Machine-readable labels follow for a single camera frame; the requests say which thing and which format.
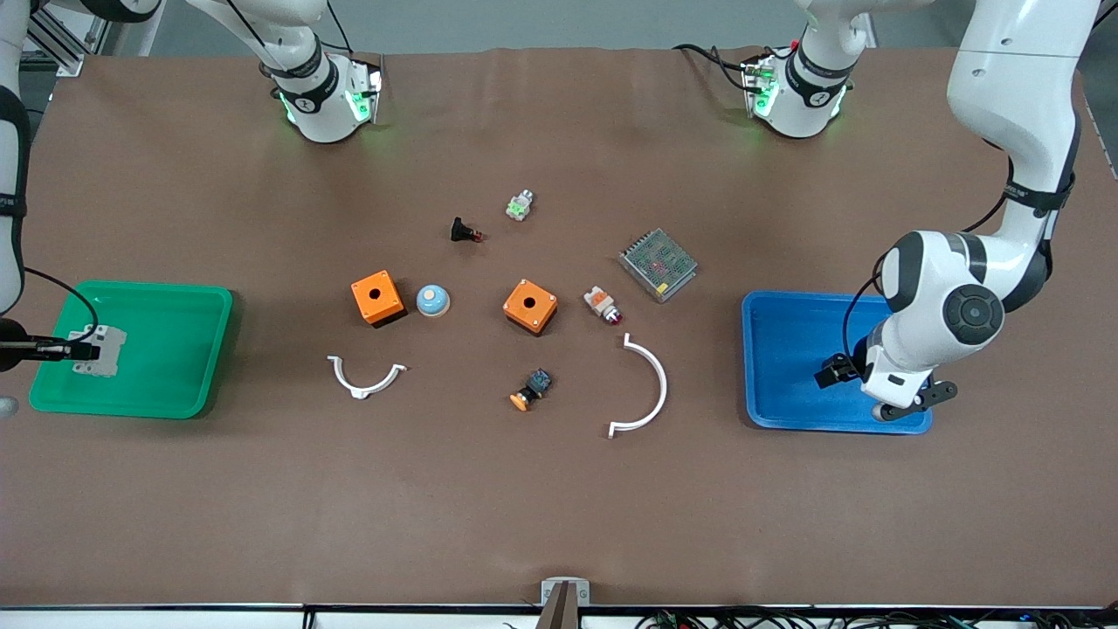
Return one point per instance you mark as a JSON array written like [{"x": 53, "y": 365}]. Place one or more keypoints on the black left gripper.
[{"x": 849, "y": 366}]

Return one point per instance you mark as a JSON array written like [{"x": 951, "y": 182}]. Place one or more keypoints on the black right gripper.
[{"x": 10, "y": 337}]

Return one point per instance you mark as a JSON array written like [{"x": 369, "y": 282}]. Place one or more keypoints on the white red circuit breaker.
[{"x": 109, "y": 351}]

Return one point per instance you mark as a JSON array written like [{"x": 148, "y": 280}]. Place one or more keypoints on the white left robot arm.
[{"x": 1013, "y": 87}]

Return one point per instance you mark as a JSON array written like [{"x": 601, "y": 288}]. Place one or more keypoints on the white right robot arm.
[{"x": 319, "y": 114}]

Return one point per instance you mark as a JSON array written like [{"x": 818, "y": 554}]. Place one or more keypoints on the blue plastic tray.
[{"x": 786, "y": 349}]

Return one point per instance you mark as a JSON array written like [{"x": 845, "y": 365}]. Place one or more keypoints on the green plastic tray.
[{"x": 166, "y": 349}]

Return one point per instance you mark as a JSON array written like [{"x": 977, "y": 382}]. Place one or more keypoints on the metal mesh power supply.
[{"x": 659, "y": 262}]

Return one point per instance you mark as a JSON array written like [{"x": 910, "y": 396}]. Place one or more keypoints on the red indicator light orange body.
[{"x": 599, "y": 300}]

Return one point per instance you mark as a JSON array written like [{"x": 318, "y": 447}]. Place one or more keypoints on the orange button box with hole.
[
  {"x": 390, "y": 298},
  {"x": 542, "y": 306}
]

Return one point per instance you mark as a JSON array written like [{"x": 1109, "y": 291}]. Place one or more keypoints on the orange mushroom push button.
[{"x": 522, "y": 401}]

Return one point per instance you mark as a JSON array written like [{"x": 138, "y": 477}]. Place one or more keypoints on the light blue dome button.
[{"x": 432, "y": 301}]

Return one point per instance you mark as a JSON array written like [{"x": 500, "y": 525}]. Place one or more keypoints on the large white curved bracket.
[{"x": 661, "y": 384}]

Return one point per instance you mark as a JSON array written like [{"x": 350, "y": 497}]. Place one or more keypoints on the small white curved bracket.
[{"x": 354, "y": 387}]

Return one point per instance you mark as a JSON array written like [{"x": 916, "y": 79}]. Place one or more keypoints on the aluminium frame profile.
[{"x": 65, "y": 52}]

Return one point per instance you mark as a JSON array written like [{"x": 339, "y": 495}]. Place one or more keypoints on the green white push button switch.
[{"x": 519, "y": 208}]

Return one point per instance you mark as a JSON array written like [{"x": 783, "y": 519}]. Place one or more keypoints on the metal table edge bracket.
[{"x": 548, "y": 590}]

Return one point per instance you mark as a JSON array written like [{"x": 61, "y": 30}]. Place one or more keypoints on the brown camera post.
[{"x": 561, "y": 613}]

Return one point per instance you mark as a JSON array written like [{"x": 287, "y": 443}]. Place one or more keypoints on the black red small switch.
[{"x": 458, "y": 230}]

